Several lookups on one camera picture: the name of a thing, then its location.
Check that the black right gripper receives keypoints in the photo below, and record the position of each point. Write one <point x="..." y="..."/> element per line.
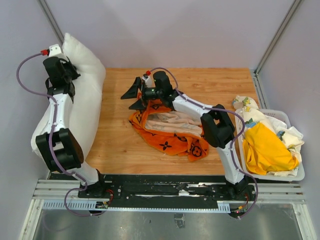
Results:
<point x="132" y="92"/>

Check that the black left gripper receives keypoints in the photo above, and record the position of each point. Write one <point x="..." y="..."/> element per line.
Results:
<point x="68" y="64"/>

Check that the white pillow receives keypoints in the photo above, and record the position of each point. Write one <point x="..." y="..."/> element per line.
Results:
<point x="85" y="112"/>

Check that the orange patterned pillowcase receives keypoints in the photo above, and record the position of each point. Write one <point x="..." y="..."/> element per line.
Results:
<point x="172" y="132"/>

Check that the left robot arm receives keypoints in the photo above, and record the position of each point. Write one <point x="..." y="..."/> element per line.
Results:
<point x="57" y="145"/>

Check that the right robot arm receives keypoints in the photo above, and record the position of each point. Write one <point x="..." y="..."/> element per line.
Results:
<point x="217" y="126"/>

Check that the white cartoon print cloth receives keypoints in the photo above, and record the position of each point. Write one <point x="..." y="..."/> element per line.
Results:
<point x="252" y="115"/>

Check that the yellow cloth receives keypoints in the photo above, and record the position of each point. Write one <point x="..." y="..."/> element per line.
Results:
<point x="264" y="152"/>

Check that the white plastic laundry basket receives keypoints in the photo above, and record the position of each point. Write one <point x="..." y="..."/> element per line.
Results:
<point x="295" y="174"/>

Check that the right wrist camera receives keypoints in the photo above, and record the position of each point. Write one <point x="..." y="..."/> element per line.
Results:
<point x="146" y="77"/>

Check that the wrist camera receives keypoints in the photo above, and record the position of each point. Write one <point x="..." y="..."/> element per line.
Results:
<point x="146" y="77"/>
<point x="56" y="51"/>

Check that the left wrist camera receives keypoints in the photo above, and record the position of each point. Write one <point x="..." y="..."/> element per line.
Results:
<point x="56" y="51"/>

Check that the left aluminium frame post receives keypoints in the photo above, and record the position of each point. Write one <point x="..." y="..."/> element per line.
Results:
<point x="44" y="6"/>

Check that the aluminium frame post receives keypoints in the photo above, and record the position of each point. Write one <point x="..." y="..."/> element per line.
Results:
<point x="44" y="6"/>
<point x="293" y="9"/>

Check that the grey slotted cable duct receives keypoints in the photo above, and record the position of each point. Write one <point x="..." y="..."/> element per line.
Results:
<point x="101" y="206"/>

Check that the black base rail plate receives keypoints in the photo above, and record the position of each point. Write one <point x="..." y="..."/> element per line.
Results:
<point x="163" y="190"/>

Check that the right aluminium frame post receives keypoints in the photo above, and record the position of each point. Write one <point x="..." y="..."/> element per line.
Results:
<point x="293" y="9"/>

